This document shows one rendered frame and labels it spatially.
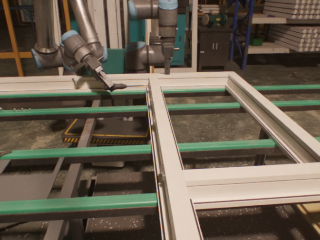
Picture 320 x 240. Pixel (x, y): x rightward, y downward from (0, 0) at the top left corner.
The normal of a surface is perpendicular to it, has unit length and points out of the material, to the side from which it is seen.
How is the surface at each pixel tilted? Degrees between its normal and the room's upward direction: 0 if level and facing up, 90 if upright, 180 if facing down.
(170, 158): 0
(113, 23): 90
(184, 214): 0
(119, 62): 90
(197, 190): 90
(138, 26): 90
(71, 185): 0
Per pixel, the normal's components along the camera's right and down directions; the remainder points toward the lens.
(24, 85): 0.08, 0.43
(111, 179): 0.00, -0.90
